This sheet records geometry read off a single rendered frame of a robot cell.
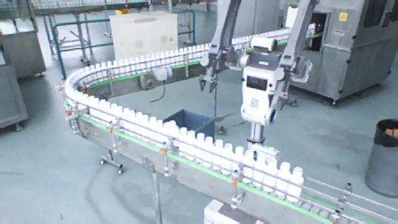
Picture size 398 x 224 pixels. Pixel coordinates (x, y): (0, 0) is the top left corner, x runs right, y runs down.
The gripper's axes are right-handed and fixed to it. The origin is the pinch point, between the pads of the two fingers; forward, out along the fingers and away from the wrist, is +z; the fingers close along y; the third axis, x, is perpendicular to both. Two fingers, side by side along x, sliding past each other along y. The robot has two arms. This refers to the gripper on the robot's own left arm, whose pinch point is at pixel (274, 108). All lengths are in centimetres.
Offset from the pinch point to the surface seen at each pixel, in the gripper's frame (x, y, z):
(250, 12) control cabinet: 554, -235, -187
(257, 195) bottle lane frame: -25, 8, 43
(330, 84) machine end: 344, -2, -42
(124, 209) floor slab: 45, -118, 125
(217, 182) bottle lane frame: -21, -15, 45
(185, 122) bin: 50, -79, 31
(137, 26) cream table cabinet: 261, -323, -70
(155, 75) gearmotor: 87, -144, 0
